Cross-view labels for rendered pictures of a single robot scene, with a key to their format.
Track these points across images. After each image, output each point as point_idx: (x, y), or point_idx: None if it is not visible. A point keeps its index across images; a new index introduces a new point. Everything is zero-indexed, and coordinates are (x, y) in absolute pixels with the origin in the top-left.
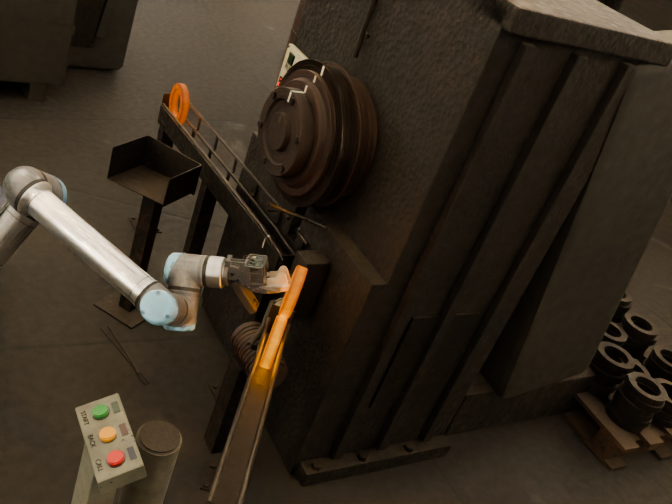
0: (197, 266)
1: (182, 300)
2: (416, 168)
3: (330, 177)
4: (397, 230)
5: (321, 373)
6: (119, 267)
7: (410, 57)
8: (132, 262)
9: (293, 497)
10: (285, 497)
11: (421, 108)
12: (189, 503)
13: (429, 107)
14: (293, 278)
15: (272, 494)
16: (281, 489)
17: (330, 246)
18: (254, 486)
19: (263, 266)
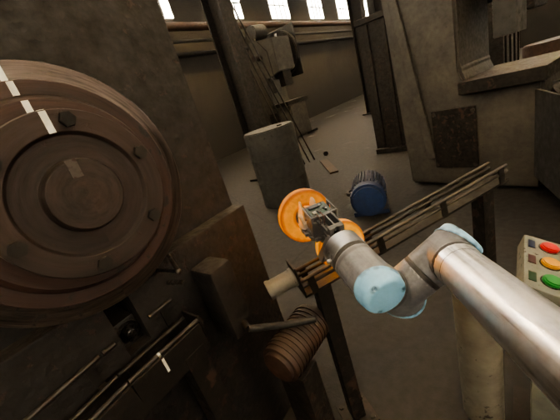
0: (369, 247)
1: (414, 249)
2: (173, 106)
3: (174, 167)
4: (205, 166)
5: (269, 310)
6: (498, 266)
7: (49, 9)
8: (468, 266)
9: (321, 367)
10: (325, 371)
11: (125, 53)
12: (397, 414)
13: (132, 44)
14: (312, 190)
15: (331, 378)
16: (322, 377)
17: (191, 254)
18: (337, 392)
19: (322, 201)
